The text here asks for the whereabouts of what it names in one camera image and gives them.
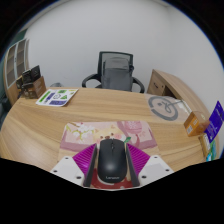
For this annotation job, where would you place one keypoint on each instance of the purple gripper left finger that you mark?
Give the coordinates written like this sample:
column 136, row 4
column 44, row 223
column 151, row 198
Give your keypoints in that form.
column 79, row 168

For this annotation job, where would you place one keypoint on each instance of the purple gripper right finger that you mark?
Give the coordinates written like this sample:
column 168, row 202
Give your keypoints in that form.
column 145, row 169

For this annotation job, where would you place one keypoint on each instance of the black computer mouse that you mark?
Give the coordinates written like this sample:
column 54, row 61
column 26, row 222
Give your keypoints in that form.
column 112, row 164

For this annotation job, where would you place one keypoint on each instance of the pink illustrated mouse pad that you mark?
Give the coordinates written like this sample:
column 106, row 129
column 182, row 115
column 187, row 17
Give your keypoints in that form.
column 79, row 135

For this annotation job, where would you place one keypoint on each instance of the wooden office desk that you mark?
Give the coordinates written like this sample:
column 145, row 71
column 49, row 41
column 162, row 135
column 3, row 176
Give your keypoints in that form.
column 32, row 134

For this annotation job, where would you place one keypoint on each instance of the green white leaflet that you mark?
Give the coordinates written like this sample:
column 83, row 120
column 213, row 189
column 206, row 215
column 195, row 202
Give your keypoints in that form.
column 56, row 97

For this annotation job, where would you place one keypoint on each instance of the brown cardboard box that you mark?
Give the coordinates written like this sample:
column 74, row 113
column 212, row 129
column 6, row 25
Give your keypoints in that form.
column 196, row 123

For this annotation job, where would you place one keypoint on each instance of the small yellow-brown box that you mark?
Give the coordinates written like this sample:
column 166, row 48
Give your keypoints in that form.
column 206, row 147

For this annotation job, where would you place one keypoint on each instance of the green flat box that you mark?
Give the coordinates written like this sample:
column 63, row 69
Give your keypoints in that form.
column 211, row 156

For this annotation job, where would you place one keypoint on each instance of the purple standing card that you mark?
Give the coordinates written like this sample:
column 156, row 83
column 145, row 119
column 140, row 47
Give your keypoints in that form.
column 216, row 120

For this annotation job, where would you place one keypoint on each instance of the black mesh office chair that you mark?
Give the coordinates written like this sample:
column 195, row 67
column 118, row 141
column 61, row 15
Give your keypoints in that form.
column 115, row 72

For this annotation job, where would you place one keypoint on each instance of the wooden glass-door cabinet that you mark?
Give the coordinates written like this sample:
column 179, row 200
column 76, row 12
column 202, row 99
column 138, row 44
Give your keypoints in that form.
column 15, row 63

